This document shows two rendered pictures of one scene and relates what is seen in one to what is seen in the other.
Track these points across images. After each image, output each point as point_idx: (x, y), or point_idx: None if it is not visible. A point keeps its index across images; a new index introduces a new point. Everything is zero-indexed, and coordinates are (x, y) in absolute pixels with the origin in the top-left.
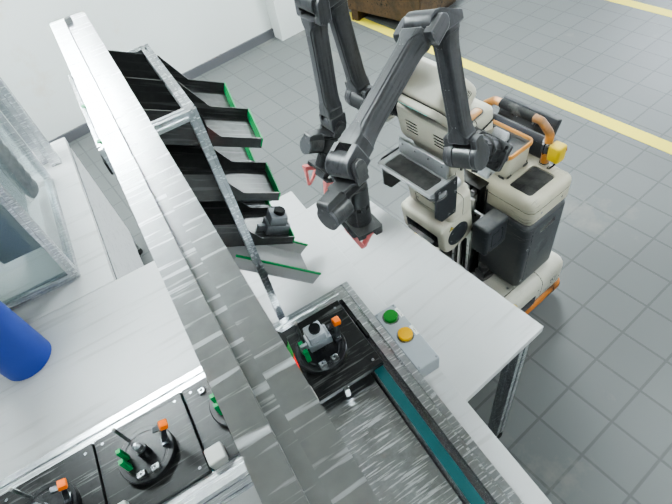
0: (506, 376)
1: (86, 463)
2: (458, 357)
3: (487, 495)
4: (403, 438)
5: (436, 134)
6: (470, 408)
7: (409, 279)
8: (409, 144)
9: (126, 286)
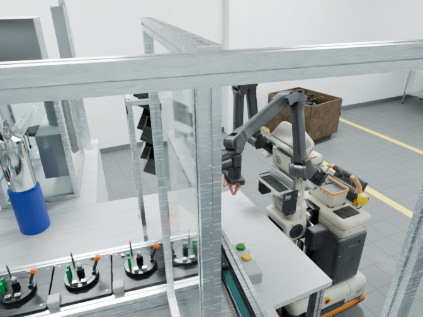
0: None
1: (46, 273)
2: (275, 283)
3: None
4: (228, 311)
5: (289, 163)
6: (274, 311)
7: (259, 239)
8: (276, 168)
9: (101, 207)
